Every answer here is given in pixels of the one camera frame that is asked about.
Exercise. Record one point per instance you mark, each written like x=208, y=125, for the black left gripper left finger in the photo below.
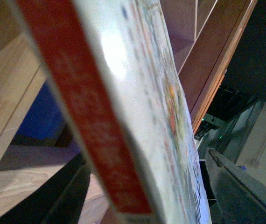
x=58, y=201

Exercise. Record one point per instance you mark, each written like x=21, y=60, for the red spine white cover book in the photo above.
x=111, y=68

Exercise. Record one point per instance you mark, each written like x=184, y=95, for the wooden shelf unit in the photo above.
x=204, y=35
x=22, y=168

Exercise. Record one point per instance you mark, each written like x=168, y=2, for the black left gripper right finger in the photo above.
x=241, y=199

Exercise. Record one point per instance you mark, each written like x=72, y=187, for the right wooden shelf unit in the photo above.
x=204, y=35

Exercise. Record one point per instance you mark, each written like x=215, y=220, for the left wooden shelf unit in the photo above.
x=22, y=168

